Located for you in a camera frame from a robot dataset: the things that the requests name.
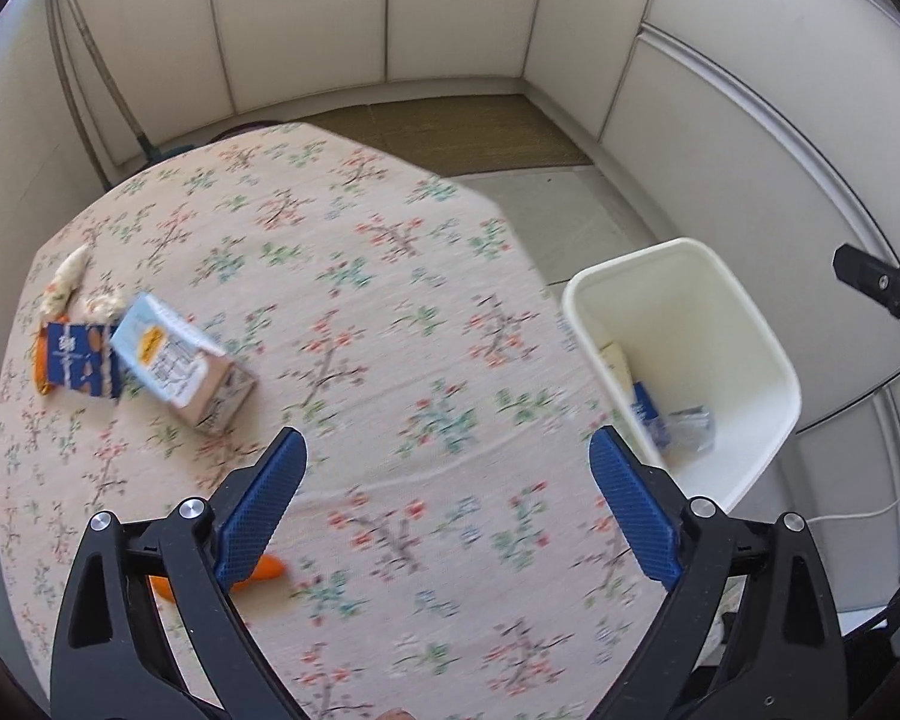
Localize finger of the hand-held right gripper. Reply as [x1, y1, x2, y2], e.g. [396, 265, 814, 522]
[832, 244, 900, 350]

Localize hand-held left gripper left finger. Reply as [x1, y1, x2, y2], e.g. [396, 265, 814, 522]
[49, 426, 308, 720]

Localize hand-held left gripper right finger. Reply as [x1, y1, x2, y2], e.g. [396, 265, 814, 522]
[589, 425, 848, 720]

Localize orange fruit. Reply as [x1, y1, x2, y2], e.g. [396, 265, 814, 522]
[148, 532, 286, 602]

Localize blue cardboard box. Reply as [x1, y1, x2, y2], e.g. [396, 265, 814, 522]
[630, 381, 665, 451]

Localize brown milk carton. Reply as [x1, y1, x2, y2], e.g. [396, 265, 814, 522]
[110, 292, 260, 436]

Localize white plastic bin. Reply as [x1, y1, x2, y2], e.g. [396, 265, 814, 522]
[562, 238, 803, 515]

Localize blue orange snack packet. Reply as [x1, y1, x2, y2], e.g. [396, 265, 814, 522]
[34, 321, 125, 400]

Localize white tissue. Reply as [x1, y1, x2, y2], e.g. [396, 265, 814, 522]
[45, 244, 95, 316]
[82, 291, 127, 325]

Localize floral tablecloth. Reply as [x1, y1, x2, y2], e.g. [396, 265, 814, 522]
[0, 120, 743, 720]

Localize brown floor mat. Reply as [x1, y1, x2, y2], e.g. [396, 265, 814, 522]
[300, 94, 593, 177]

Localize white kitchen cabinets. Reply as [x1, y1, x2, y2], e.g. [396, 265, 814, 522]
[0, 0, 900, 616]

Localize white cable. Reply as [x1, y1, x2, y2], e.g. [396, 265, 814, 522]
[806, 465, 900, 527]

